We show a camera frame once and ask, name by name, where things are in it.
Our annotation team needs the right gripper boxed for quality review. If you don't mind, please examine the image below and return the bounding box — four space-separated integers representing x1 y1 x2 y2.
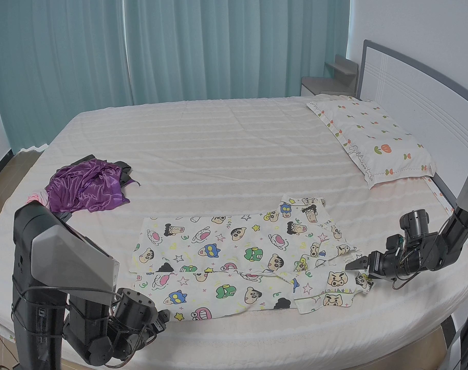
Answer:
368 251 397 280

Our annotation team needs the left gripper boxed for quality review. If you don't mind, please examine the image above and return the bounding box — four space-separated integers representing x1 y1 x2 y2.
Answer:
146 316 169 339

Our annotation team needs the white printed pyjama top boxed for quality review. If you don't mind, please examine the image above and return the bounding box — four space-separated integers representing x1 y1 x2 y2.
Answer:
128 194 374 323

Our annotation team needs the white printed pillow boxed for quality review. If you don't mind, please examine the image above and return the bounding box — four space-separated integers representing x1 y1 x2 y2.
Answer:
306 96 437 190

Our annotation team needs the purple garment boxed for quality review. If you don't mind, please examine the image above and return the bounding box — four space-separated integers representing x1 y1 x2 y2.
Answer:
45 160 141 213

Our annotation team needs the black garment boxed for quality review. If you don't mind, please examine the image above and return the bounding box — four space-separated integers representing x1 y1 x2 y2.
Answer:
55 153 134 223

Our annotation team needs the pink garment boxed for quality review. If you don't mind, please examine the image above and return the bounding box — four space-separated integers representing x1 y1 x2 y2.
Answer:
26 191 50 208

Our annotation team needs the bed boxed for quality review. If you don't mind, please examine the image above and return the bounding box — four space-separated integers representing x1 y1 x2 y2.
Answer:
0 39 468 370

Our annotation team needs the grey bedside table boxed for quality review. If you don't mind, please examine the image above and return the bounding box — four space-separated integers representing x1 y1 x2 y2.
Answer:
301 54 360 97

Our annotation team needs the blue-green curtain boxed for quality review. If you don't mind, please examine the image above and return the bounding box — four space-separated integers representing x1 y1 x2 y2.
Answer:
0 0 134 155
124 0 352 105

